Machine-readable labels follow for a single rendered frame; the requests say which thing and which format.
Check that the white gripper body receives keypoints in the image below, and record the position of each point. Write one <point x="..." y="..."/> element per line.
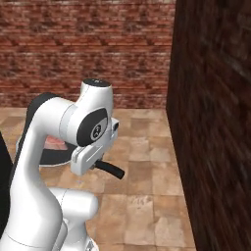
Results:
<point x="85" y="158"/>

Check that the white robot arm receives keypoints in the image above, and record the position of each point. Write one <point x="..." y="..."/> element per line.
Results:
<point x="36" y="183"/>

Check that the black frying pan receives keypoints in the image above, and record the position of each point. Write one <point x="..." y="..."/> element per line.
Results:
<point x="55" y="157"/>

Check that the pink raw steak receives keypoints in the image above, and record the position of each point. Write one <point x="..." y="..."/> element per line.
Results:
<point x="54" y="142"/>

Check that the dark wood tall cupboard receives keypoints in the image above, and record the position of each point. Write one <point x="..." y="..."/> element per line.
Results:
<point x="212" y="130"/>

